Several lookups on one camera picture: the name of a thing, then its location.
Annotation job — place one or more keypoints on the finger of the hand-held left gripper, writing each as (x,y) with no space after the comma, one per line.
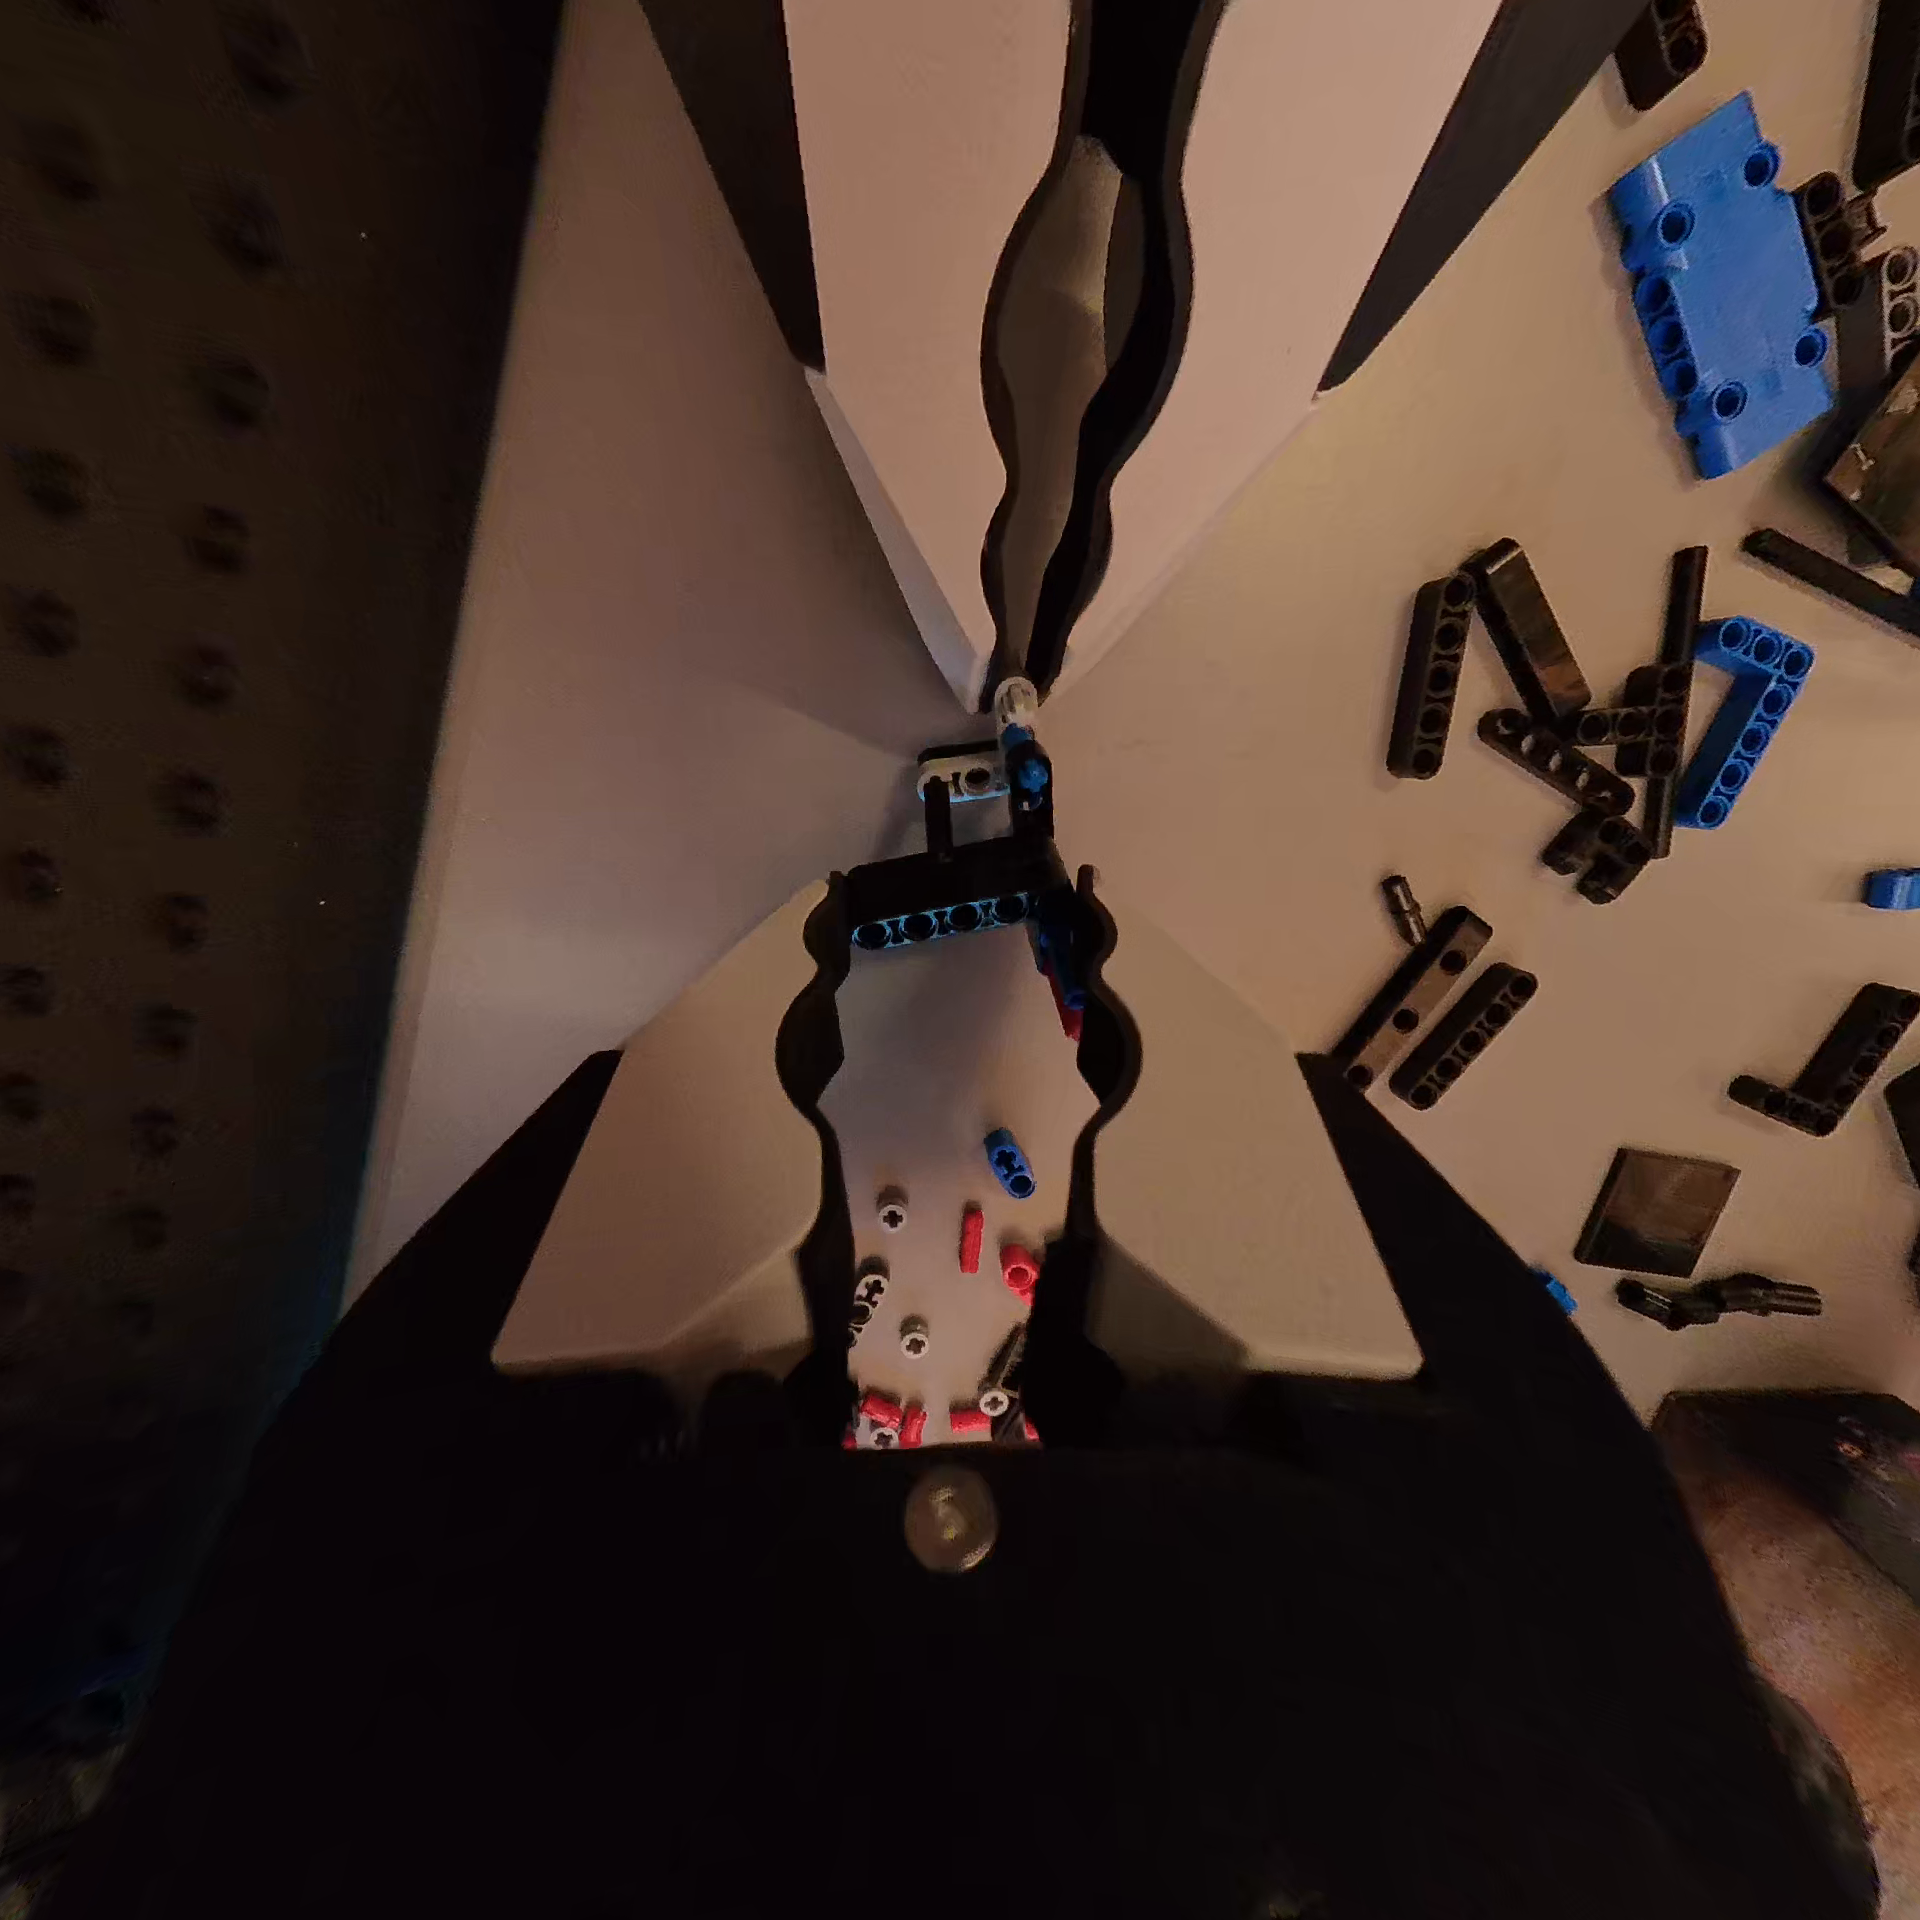
(1290,226)
(901,226)

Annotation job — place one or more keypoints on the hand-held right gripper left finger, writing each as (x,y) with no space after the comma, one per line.
(675,1202)

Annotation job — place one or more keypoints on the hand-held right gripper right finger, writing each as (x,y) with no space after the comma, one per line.
(1245,1202)

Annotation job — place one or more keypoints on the black blue toy brick assembly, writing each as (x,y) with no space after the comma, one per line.
(931,886)

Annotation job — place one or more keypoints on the grey liftarm with pins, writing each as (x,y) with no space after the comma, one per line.
(961,773)

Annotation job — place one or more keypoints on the grey desk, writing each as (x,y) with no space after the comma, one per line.
(675,600)

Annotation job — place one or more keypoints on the small red toy liftarm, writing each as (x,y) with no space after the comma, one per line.
(1020,1268)

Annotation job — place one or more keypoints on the small blue toy liftarm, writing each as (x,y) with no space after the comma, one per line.
(1010,1162)

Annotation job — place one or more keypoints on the long black toy beam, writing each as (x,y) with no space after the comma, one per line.
(1411,998)

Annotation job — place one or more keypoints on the short black toy beam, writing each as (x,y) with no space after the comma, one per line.
(1463,1039)

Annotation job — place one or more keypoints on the red toy pin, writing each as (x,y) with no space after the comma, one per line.
(970,1238)

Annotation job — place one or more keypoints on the pile of small toy pins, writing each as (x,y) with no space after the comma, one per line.
(901,1419)

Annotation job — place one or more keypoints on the small blue toy pin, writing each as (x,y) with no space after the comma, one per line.
(1556,1291)

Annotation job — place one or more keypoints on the small black toy pin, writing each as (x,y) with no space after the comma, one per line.
(1404,909)

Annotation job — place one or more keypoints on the small black angled beam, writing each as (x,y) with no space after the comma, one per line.
(1658,54)

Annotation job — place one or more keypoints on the large black flat toy tile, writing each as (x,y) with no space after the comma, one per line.
(1658,1212)

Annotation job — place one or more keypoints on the blue studded toy beam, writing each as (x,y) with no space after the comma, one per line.
(1725,285)

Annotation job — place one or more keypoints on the large black angled toy beam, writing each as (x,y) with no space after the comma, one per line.
(1435,676)

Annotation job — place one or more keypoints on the black toy connector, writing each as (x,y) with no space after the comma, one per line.
(1718,1302)

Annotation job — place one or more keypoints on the small grey toy connector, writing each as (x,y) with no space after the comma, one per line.
(1862,270)

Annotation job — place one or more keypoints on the black joined toy beams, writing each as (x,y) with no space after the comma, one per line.
(1652,720)

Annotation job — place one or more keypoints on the black studded toy block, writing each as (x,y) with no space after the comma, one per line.
(1892,91)

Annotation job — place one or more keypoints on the small black flat toy tile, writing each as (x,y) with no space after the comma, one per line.
(1882,466)

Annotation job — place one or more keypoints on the black dimpled panel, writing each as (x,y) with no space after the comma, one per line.
(195,751)

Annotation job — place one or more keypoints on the toy set cardboard box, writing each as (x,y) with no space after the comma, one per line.
(1799,1576)

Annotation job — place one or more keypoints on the blue angled toy beam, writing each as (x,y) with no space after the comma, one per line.
(1764,704)

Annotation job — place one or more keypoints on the small blue toy brick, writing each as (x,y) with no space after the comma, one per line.
(1895,887)

